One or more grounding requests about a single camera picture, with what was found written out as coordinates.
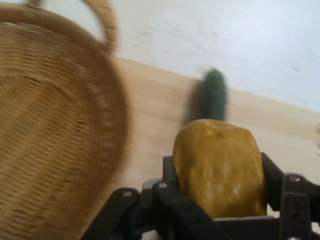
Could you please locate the yellow bell pepper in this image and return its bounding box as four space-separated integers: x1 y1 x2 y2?
173 118 268 219

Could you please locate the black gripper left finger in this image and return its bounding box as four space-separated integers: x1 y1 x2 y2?
82 156 226 240

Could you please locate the bamboo cutting board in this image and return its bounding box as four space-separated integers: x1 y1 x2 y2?
107 56 320 218

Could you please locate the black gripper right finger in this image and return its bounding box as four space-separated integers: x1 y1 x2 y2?
261 152 320 240

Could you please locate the woven wicker basket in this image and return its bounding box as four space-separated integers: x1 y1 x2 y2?
0 0 130 240

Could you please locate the long green cucumber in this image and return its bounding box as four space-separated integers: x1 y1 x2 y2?
182 68 228 126

